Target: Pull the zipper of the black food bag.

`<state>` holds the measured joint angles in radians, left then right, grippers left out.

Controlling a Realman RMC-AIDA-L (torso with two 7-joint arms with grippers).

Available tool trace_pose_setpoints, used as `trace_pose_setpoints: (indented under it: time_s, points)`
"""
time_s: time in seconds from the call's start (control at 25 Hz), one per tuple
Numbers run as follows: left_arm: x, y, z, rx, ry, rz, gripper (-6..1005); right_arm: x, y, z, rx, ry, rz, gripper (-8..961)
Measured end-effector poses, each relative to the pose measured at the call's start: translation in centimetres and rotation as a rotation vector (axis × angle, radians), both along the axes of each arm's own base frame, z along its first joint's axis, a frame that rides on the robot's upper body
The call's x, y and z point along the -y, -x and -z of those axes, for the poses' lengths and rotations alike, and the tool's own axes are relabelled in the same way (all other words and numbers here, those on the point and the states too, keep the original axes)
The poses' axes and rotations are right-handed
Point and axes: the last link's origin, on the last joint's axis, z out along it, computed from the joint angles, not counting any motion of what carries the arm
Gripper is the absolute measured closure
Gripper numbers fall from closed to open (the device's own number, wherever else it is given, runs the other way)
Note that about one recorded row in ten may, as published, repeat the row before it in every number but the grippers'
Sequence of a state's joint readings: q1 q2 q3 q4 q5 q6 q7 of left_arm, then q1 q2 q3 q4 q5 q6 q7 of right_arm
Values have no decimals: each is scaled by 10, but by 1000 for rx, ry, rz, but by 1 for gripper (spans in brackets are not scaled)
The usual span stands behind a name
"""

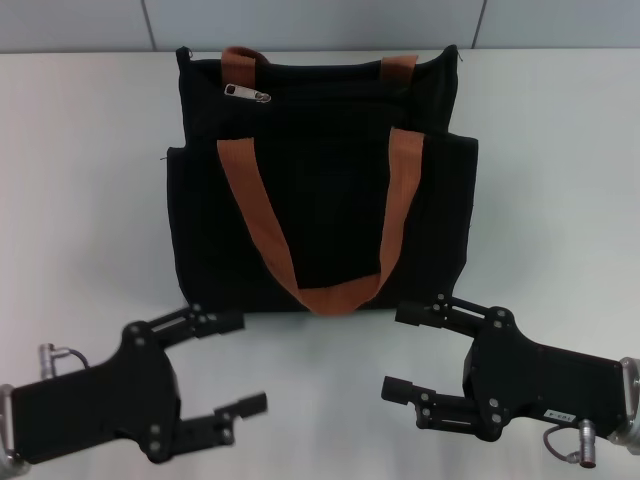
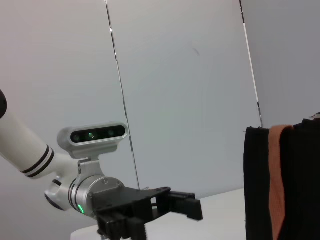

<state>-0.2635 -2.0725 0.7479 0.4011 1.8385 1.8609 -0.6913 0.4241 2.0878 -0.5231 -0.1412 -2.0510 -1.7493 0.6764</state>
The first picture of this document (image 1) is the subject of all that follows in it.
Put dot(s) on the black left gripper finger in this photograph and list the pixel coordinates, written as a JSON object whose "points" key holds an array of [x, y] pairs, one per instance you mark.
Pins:
{"points": [[200, 320], [220, 425]]}

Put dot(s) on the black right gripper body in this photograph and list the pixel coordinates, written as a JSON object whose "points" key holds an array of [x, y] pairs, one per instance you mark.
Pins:
{"points": [[540, 380]]}

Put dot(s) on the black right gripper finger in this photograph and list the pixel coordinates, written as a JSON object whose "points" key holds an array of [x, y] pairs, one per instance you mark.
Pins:
{"points": [[450, 312], [440, 407]]}

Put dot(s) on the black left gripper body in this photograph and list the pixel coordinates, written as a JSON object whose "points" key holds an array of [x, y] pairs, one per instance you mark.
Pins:
{"points": [[100, 400]]}

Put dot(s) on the silver zipper pull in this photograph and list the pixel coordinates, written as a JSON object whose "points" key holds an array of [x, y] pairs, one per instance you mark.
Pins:
{"points": [[245, 92]]}

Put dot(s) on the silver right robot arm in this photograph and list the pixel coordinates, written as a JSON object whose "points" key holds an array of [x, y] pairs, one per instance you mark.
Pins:
{"points": [[631, 395]]}

